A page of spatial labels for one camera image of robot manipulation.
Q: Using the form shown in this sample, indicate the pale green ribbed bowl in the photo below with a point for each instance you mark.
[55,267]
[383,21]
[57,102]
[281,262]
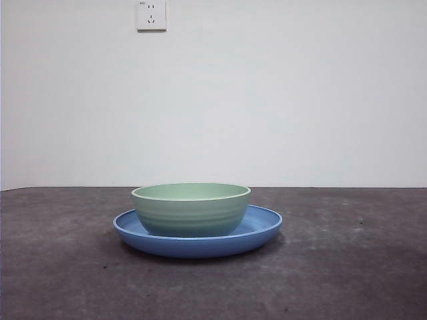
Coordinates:
[190,213]

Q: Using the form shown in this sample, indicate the blue round plate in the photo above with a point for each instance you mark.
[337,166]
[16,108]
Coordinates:
[200,248]

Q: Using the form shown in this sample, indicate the dark grey table mat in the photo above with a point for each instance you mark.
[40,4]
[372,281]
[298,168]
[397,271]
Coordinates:
[213,290]

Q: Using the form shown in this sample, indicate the white wall power socket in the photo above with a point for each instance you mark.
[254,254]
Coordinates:
[151,20]

